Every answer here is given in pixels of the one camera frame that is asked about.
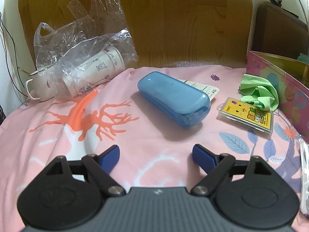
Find white box pack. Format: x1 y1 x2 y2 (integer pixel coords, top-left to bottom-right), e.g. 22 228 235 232
299 138 309 218

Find yellow card case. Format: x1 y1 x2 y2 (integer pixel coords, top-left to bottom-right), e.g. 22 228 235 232
217 97 274 138

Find green cloth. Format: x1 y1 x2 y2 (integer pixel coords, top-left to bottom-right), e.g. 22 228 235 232
238 73 279 112

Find white blue packet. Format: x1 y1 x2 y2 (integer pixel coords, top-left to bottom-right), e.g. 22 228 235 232
181 80 219 101

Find blue glasses case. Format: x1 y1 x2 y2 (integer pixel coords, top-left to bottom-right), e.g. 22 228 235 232
137 71 211 127

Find pink patterned bedsheet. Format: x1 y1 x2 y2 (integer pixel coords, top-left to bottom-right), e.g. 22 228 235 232
1 65 301 231

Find white mug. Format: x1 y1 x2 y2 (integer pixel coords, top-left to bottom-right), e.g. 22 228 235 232
25 70 60 102

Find pink tin box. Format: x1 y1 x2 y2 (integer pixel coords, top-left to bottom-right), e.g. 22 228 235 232
246 51 309 139

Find white paper cup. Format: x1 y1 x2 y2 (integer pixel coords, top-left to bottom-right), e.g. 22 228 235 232
63 47 125 97

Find teal plastic cup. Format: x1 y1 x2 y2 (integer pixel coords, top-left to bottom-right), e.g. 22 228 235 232
297 53 309 64

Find clear plastic bag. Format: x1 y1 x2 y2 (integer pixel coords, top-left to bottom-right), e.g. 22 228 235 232
34 0 138 98

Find brown cushion board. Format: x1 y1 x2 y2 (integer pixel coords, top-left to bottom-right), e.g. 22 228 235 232
251 2 308 59

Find wooden headboard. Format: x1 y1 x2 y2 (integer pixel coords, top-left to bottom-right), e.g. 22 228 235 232
18 0 252 68

